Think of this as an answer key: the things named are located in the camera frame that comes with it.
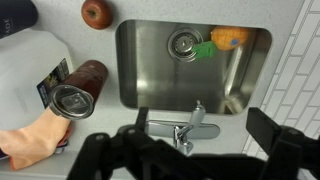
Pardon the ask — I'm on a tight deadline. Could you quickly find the red apple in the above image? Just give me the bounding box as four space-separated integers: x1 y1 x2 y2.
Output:
81 0 113 30

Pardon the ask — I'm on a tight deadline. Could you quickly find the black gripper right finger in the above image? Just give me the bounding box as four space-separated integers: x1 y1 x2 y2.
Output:
246 107 320 180

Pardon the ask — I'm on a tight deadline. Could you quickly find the dark navy bottle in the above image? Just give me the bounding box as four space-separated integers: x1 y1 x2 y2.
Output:
0 0 38 39

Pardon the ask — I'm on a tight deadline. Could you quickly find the chrome sink tap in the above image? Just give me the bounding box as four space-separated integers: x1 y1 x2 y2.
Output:
142 100 220 155

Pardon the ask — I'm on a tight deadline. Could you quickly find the clear plastic milk jug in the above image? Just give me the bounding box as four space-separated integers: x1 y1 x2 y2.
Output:
0 29 73 130

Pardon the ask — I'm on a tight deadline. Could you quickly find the peach cloth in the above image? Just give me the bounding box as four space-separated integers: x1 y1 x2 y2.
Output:
0 108 70 170

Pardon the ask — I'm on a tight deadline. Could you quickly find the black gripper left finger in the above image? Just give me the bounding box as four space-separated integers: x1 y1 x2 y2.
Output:
67 107 187 180

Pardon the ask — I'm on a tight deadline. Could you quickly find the orange toy pineapple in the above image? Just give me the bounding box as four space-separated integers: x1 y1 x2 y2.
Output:
191 26 250 59

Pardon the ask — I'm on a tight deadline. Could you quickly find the stainless steel sink basin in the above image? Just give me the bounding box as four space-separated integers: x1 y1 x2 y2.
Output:
116 20 272 115

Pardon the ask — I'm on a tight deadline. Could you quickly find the white brick tile mat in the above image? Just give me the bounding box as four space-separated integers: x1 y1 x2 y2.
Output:
242 0 320 180

